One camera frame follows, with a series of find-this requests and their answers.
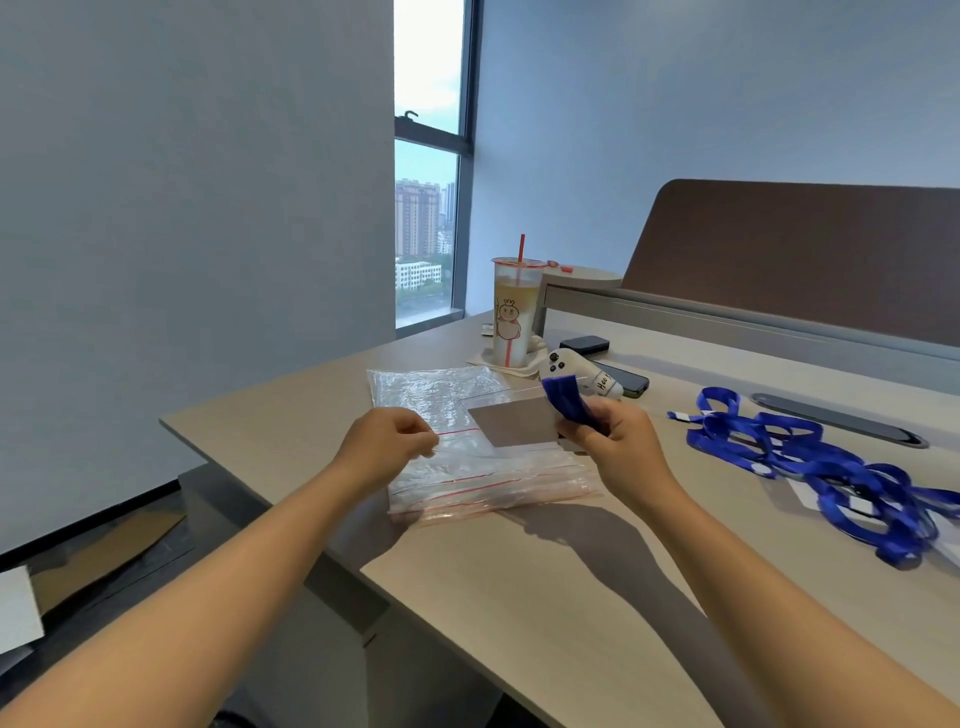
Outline white board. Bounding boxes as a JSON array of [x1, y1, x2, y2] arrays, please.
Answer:
[[0, 564, 46, 656]]

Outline grey oval cable grommet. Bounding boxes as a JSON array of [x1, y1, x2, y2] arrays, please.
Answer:
[[750, 392, 930, 450]]

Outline stack of clear zip bags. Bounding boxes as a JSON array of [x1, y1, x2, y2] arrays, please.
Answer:
[[386, 441, 606, 528]]

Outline white game controller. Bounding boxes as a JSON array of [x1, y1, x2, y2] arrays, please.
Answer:
[[543, 348, 624, 401]]

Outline person's right hand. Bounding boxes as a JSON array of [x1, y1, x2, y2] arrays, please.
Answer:
[[556, 399, 678, 514]]

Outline clear zip bag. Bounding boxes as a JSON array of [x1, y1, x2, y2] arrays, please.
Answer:
[[366, 366, 562, 453]]

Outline grey divider rail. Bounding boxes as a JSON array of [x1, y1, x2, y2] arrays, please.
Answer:
[[541, 284, 960, 397]]

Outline brown cardboard sheet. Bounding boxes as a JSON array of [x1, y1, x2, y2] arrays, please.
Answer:
[[28, 508, 190, 618]]

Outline grey card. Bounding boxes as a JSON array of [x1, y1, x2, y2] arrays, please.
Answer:
[[462, 398, 562, 449]]

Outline pile of blue lanyards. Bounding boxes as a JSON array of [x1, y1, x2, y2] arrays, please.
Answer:
[[666, 386, 960, 569]]

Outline plastic drink cup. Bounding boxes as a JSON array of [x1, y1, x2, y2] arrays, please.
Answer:
[[490, 256, 548, 369]]

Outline red straw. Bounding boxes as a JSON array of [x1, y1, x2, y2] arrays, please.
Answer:
[[504, 233, 527, 363]]

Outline person's left hand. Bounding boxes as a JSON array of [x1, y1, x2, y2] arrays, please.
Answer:
[[330, 408, 443, 500]]

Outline person's right forearm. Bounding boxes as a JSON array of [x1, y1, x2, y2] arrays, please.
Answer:
[[616, 474, 960, 728]]

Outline dark framed window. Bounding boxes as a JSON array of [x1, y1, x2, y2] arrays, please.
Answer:
[[393, 0, 484, 332]]

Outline dark phone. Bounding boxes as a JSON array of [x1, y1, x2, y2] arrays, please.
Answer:
[[592, 363, 651, 399]]

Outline brown desk divider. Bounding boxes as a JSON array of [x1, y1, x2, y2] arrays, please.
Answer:
[[620, 178, 960, 348]]

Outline blue lanyard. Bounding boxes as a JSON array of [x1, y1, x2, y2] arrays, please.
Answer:
[[541, 375, 610, 436]]

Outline person's left forearm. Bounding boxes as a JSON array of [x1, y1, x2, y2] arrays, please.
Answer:
[[0, 451, 391, 728]]

